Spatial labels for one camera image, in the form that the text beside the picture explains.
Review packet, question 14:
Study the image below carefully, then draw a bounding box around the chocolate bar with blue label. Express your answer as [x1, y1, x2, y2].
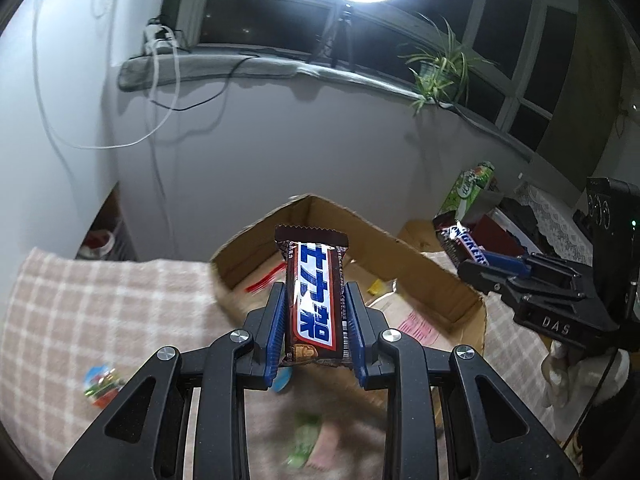
[274, 225, 353, 368]

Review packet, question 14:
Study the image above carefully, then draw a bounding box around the brown chocolate bar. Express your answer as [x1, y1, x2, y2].
[432, 212, 493, 268]

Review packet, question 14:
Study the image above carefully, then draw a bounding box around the window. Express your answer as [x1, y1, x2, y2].
[165, 0, 591, 151]

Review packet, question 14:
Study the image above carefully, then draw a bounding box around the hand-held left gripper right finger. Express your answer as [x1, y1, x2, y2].
[344, 281, 583, 480]

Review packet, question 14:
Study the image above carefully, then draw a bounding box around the black cable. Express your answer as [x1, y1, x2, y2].
[150, 52, 311, 111]

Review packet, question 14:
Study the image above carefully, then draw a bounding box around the white lace cloth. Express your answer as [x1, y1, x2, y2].
[515, 180, 596, 266]

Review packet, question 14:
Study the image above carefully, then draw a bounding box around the grey window sill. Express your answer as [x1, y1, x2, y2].
[117, 45, 536, 161]

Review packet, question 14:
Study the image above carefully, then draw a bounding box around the dark red furniture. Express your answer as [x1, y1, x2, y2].
[470, 210, 531, 261]

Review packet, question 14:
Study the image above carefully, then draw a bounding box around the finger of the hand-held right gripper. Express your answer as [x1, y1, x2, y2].
[487, 251, 588, 292]
[457, 259, 523, 311]

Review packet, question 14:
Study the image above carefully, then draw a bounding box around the white cable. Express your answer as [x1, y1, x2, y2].
[30, 0, 183, 261]

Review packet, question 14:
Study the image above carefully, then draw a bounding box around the checked tablecloth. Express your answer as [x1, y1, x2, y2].
[0, 246, 576, 480]

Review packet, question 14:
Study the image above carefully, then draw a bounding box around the red and white bag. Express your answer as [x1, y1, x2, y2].
[77, 230, 120, 261]

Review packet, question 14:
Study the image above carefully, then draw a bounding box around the white power strip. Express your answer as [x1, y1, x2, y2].
[142, 19, 181, 56]

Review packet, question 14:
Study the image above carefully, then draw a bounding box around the potted spider plant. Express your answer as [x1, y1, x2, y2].
[397, 15, 496, 116]

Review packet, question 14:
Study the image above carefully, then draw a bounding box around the white crumpled cloth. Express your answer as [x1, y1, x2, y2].
[542, 340, 631, 411]

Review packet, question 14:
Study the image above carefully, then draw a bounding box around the pink snack packet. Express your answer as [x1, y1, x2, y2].
[310, 422, 342, 466]

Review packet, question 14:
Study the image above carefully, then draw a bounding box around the green carton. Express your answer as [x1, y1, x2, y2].
[437, 161, 496, 221]

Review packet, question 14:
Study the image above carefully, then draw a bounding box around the black tripod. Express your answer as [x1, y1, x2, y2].
[307, 2, 358, 73]

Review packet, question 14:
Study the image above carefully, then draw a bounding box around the green snack packet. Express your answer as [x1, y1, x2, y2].
[285, 412, 323, 466]

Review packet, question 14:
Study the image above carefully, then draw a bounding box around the bread slice packet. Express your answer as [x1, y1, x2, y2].
[367, 292, 453, 348]

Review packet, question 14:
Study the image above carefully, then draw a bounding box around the red-ended date candy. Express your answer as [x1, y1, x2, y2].
[245, 270, 286, 293]

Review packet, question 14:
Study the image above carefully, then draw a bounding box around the cardboard box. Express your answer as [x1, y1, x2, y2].
[209, 194, 488, 441]

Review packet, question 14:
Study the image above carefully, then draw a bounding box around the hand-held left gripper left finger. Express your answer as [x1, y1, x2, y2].
[52, 282, 288, 480]

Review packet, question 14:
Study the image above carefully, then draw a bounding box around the green jelly cup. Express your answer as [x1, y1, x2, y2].
[82, 366, 126, 403]

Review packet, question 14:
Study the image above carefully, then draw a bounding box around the white cabinet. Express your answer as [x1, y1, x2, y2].
[0, 0, 123, 261]

